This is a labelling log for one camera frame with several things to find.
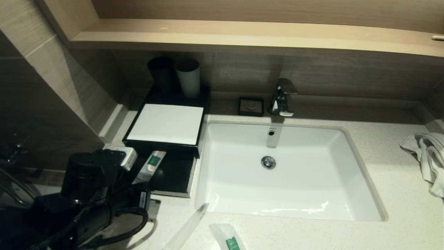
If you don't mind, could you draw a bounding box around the black amenity box with drawer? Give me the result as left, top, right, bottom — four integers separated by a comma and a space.
121, 84, 211, 198

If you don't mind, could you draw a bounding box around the black tapered cup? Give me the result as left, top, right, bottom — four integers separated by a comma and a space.
147, 57, 175, 93

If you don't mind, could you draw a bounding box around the grey sachet with green label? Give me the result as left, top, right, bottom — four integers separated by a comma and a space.
134, 150, 167, 184

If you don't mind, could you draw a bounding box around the white card sheet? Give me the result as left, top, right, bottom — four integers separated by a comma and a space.
127, 104, 204, 145

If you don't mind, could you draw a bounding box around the white packet with green label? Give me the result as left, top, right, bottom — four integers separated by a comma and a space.
209, 223, 247, 250

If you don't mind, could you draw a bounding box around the grey cup with dark rim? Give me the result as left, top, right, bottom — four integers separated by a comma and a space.
175, 60, 201, 99

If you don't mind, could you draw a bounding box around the black square soap dish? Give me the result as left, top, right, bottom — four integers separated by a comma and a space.
238, 97, 264, 117

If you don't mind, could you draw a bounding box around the chrome shower valve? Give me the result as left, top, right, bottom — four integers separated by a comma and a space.
0, 139, 31, 164

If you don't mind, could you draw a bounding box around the white ceramic sink basin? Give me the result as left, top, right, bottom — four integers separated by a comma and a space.
194, 120, 387, 222

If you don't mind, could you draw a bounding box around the chrome faucet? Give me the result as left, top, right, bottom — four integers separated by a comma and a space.
268, 78, 298, 117

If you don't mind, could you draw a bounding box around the light wooden shelf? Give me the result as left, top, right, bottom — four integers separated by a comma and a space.
69, 19, 444, 59

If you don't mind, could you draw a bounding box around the white crumpled towel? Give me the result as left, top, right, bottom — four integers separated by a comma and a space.
400, 133, 444, 199

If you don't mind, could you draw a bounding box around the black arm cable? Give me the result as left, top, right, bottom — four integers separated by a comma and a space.
78, 207, 150, 249

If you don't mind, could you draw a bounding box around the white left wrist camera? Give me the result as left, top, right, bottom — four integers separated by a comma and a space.
103, 144, 138, 172

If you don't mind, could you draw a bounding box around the dark shower hose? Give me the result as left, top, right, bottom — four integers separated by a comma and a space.
0, 168, 37, 209

